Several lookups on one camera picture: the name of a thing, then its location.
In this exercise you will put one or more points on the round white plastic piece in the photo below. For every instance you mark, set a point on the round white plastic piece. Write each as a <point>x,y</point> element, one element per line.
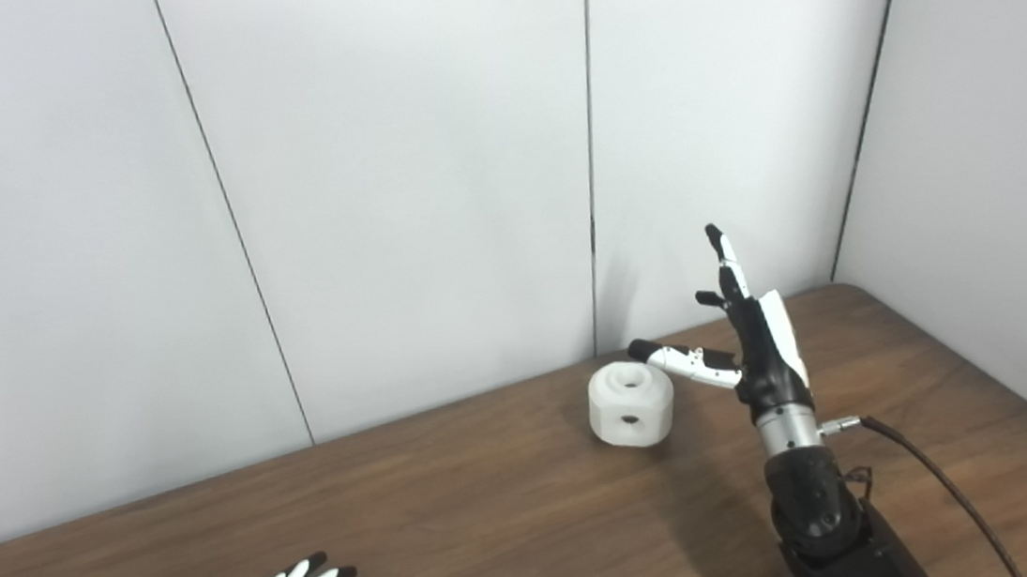
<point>628,405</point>

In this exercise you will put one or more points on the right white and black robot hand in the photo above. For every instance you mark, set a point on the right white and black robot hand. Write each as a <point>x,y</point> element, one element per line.
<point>778,348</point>

